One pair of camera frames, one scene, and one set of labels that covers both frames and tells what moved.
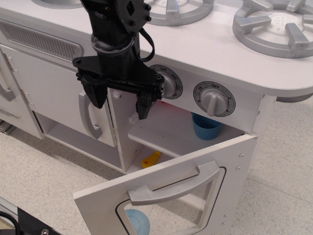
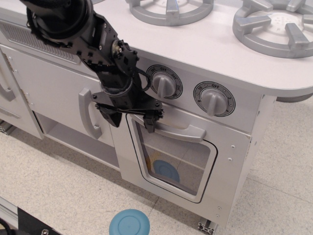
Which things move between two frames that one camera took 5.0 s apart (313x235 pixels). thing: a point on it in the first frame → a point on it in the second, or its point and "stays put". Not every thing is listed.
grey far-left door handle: (7, 93) stays put
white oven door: (223, 206) → (200, 177)
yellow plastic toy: (151, 160) stays put
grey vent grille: (41, 41) stays put
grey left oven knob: (172, 85) stays put
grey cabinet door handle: (95, 130) stays put
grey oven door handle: (207, 169) → (190, 132)
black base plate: (28, 224) stays put
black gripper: (126, 70) → (136, 101)
